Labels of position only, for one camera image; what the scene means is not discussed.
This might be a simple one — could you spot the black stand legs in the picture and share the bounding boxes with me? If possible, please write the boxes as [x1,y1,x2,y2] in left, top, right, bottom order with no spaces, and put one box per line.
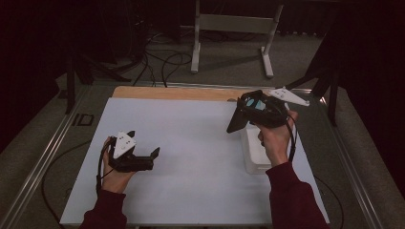
[276,28,340,127]
[65,47,132,115]

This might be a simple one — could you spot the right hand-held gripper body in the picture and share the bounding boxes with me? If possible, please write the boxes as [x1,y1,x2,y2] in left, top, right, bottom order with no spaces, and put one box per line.
[246,86,310,130]

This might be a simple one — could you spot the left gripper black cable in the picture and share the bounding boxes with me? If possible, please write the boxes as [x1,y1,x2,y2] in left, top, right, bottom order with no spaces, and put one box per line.
[96,139,116,197]

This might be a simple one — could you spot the person's right hand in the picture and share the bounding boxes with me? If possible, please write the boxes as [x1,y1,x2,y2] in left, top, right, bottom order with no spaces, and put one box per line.
[257,109,300,168]

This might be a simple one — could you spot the white metal stand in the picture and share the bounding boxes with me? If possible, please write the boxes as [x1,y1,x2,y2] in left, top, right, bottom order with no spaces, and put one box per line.
[190,0,285,79]

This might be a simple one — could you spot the black phone case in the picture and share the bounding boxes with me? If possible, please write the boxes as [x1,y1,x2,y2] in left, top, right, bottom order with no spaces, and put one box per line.
[225,101,247,135]

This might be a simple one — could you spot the dark red curtain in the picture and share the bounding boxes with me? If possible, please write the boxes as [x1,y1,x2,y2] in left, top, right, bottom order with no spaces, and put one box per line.
[0,0,68,154]
[337,0,405,198]

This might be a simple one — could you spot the black floor cable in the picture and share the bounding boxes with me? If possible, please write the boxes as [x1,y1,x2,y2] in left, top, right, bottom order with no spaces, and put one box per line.
[132,53,157,88]
[313,176,346,229]
[160,52,192,88]
[41,139,94,225]

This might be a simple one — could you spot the white table sheet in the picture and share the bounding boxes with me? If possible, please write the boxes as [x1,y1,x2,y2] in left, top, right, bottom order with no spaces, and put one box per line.
[59,97,330,227]

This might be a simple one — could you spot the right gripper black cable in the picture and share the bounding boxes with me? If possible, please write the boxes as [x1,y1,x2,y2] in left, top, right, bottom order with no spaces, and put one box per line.
[285,111,299,163]

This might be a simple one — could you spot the person's left hand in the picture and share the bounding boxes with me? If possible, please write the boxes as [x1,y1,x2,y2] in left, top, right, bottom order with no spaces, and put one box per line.
[100,136,137,195]

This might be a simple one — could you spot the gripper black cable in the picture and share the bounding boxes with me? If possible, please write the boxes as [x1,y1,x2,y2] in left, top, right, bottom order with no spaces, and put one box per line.
[285,111,299,163]
[96,139,116,197]

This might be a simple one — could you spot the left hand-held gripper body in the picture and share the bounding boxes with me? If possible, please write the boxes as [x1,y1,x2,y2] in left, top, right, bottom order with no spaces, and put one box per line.
[106,130,142,174]

